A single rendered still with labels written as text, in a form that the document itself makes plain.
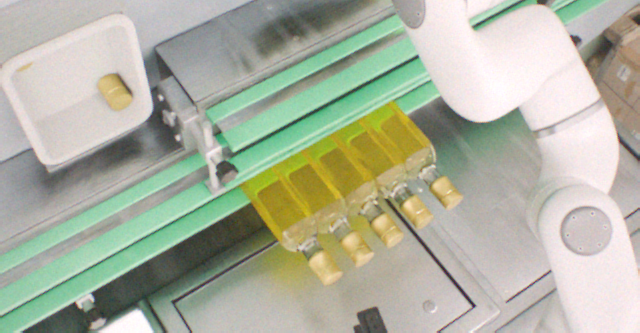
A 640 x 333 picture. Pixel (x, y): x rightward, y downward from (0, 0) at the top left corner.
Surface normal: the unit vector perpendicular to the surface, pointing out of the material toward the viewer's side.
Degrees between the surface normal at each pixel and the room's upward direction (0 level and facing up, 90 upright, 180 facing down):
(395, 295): 90
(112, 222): 90
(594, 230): 62
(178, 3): 0
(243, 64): 90
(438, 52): 84
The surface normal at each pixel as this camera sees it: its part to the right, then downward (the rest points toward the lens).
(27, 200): 0.04, -0.53
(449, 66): -0.75, 0.44
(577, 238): -0.20, 0.14
